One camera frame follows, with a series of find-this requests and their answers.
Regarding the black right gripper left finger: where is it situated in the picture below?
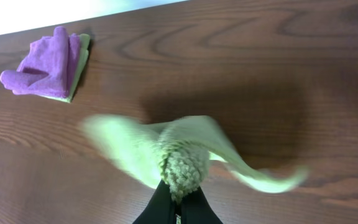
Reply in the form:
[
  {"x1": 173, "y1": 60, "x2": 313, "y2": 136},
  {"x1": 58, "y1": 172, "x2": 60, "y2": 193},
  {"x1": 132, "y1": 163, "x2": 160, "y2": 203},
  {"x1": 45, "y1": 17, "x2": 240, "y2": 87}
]
[{"x1": 133, "y1": 180, "x2": 177, "y2": 224}]

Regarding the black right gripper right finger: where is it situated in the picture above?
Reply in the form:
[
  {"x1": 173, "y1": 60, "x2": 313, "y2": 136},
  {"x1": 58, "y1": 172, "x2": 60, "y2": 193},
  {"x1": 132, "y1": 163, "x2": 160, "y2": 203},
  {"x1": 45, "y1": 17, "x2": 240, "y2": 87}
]
[{"x1": 180, "y1": 187, "x2": 223, "y2": 224}]

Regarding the green microfibre cloth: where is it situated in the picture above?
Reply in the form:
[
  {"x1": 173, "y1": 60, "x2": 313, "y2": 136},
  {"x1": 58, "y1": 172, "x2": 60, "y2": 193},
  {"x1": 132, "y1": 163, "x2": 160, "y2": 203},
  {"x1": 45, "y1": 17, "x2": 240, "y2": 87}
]
[{"x1": 81, "y1": 114, "x2": 308, "y2": 203}]

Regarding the folded light green cloth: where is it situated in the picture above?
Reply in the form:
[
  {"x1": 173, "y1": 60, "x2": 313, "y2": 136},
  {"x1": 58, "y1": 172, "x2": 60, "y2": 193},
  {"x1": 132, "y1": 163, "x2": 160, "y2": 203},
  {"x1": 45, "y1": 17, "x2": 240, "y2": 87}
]
[{"x1": 44, "y1": 34, "x2": 91, "y2": 103}]

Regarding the folded purple cloth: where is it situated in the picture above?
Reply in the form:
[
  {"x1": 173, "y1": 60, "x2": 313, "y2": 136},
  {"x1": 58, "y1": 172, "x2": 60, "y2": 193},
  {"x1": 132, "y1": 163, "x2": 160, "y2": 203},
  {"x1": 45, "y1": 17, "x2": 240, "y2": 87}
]
[{"x1": 0, "y1": 26, "x2": 81, "y2": 98}]

